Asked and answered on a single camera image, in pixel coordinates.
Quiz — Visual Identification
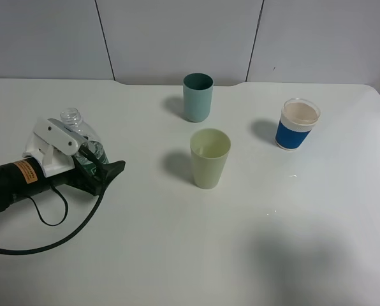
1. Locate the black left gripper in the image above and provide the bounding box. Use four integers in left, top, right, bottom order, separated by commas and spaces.
0, 157, 126, 204

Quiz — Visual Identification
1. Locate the clear bottle with green label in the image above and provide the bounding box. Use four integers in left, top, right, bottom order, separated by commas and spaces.
60, 108, 108, 164

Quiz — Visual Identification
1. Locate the pale green plastic cup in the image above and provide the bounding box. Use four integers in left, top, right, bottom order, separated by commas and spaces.
190, 128, 231, 189

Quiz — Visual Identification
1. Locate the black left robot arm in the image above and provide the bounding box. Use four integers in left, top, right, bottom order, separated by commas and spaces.
0, 157, 126, 212

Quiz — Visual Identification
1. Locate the teal plastic cup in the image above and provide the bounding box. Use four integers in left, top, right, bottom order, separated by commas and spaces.
183, 73, 214, 122

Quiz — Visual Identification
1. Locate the blue sleeved paper cup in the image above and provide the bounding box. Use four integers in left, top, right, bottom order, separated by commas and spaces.
275, 98, 321, 150

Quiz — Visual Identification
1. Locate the black braided left camera cable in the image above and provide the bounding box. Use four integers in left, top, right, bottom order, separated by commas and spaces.
0, 139, 114, 255

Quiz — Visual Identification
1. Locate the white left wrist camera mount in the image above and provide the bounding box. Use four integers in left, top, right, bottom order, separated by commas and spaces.
22, 118, 87, 178

